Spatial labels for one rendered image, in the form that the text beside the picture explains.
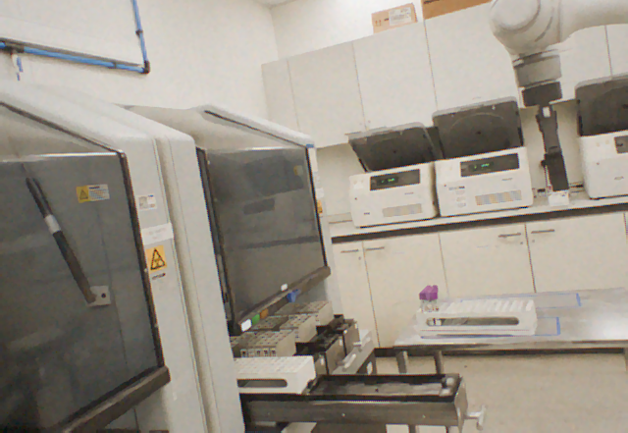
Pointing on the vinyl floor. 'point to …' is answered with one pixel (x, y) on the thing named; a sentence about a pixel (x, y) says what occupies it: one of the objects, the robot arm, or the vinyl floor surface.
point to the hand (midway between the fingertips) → (557, 181)
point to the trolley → (547, 301)
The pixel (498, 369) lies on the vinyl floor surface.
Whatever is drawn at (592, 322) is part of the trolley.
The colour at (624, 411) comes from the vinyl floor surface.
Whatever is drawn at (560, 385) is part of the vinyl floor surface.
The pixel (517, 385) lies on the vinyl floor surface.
